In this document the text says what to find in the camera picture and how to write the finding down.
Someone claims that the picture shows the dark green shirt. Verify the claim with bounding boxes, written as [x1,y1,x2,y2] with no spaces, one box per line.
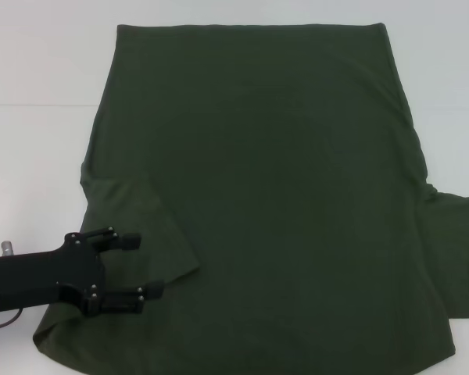
[31,23,469,375]

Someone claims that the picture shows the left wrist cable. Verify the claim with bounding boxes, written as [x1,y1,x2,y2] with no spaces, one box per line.
[0,307,25,333]

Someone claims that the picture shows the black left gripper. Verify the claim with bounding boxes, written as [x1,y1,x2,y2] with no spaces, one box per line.
[0,226,166,318]

